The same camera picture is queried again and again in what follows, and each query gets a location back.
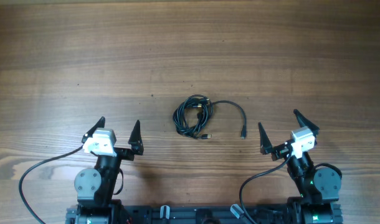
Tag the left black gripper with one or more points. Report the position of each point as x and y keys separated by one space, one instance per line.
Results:
x=134 y=140

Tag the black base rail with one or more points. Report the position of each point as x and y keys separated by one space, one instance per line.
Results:
x=272 y=213

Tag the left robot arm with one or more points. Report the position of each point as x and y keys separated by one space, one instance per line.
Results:
x=96 y=186

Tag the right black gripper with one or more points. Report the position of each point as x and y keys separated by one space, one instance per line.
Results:
x=280 y=151

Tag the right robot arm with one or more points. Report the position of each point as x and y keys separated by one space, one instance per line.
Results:
x=318 y=185

